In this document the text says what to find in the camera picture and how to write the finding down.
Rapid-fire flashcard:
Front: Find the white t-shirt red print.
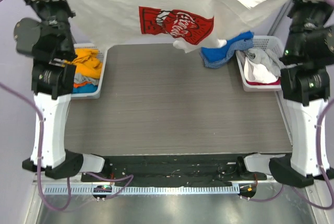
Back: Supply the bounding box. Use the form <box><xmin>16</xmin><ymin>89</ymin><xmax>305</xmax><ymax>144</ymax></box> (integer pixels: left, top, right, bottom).
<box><xmin>67</xmin><ymin>0</ymin><xmax>288</xmax><ymax>52</ymax></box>

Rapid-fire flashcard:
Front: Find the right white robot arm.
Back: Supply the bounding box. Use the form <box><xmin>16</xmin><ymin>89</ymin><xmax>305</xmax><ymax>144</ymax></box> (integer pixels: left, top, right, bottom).
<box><xmin>237</xmin><ymin>0</ymin><xmax>333</xmax><ymax>188</ymax></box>

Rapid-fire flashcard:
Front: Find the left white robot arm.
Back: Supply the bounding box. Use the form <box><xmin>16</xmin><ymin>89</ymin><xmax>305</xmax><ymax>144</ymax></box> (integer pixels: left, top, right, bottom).
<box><xmin>14</xmin><ymin>0</ymin><xmax>105</xmax><ymax>179</ymax></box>

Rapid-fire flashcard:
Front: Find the right white plastic basket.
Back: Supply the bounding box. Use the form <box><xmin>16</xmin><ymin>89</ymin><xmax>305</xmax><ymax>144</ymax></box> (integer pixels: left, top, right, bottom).
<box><xmin>235</xmin><ymin>36</ymin><xmax>284</xmax><ymax>92</ymax></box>

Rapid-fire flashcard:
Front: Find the white plastic basket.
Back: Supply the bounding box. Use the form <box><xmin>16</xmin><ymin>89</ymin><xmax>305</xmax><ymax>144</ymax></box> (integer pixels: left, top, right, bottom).
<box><xmin>71</xmin><ymin>42</ymin><xmax>108</xmax><ymax>100</ymax></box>
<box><xmin>235</xmin><ymin>36</ymin><xmax>284</xmax><ymax>92</ymax></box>

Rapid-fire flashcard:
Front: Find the yellow t-shirt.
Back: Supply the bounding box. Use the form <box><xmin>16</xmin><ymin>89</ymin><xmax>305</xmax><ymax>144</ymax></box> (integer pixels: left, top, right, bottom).
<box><xmin>71</xmin><ymin>48</ymin><xmax>103</xmax><ymax>79</ymax></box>

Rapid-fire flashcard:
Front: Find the left white plastic basket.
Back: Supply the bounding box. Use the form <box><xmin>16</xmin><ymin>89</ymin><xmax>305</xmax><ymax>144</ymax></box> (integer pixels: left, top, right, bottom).
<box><xmin>71</xmin><ymin>42</ymin><xmax>108</xmax><ymax>100</ymax></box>

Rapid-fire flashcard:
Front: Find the grey t-shirt in basket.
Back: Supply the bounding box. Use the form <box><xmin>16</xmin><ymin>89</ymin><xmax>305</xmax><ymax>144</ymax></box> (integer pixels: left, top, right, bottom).
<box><xmin>245</xmin><ymin>48</ymin><xmax>285</xmax><ymax>77</ymax></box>

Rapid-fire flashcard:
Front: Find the grey shirt left basket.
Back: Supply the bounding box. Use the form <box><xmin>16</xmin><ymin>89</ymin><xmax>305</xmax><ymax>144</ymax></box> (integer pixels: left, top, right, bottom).
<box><xmin>74</xmin><ymin>73</ymin><xmax>99</xmax><ymax>86</ymax></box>

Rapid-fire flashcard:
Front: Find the red shirt in basket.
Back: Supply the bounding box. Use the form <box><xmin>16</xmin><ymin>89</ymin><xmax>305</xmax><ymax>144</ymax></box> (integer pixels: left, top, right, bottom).
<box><xmin>246</xmin><ymin>78</ymin><xmax>281</xmax><ymax>86</ymax></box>

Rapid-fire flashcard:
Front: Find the orange shirt left basket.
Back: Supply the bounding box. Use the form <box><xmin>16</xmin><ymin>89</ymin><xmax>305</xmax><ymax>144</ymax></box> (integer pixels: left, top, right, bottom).
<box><xmin>74</xmin><ymin>81</ymin><xmax>92</xmax><ymax>88</ymax></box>

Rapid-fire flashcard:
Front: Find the blue checkered cloth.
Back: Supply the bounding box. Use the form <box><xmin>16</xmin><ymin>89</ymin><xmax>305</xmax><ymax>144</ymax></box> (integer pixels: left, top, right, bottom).
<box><xmin>200</xmin><ymin>39</ymin><xmax>254</xmax><ymax>69</ymax></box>

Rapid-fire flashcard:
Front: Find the teal t-shirt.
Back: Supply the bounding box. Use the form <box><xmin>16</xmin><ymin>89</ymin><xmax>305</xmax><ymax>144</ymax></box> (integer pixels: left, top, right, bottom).
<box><xmin>72</xmin><ymin>84</ymin><xmax>98</xmax><ymax>94</ymax></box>

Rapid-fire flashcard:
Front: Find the white shirt in basket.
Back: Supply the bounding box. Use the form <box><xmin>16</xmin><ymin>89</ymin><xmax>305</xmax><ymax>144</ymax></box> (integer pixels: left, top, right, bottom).
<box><xmin>243</xmin><ymin>57</ymin><xmax>278</xmax><ymax>84</ymax></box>

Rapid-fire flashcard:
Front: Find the blue t-shirt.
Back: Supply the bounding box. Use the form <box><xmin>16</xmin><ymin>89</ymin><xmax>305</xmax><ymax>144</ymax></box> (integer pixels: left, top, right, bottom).
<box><xmin>200</xmin><ymin>31</ymin><xmax>254</xmax><ymax>63</ymax></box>

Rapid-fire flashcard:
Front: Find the right aluminium corner post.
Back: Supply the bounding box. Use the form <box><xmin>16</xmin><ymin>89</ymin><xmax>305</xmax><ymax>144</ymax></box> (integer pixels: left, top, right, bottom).
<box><xmin>267</xmin><ymin>0</ymin><xmax>293</xmax><ymax>36</ymax></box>

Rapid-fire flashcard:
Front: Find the aluminium rail frame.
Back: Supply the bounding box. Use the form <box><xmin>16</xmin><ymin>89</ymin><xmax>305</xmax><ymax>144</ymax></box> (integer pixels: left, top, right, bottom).
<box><xmin>33</xmin><ymin>179</ymin><xmax>319</xmax><ymax>196</ymax></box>

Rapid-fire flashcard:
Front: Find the slotted cable duct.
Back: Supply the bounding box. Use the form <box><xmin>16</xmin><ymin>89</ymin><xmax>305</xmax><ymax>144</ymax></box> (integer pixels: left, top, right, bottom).
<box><xmin>44</xmin><ymin>185</ymin><xmax>240</xmax><ymax>195</ymax></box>

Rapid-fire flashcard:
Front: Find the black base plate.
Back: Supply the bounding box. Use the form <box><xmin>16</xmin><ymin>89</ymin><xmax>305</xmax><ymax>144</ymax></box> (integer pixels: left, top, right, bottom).
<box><xmin>80</xmin><ymin>154</ymin><xmax>272</xmax><ymax>186</ymax></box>

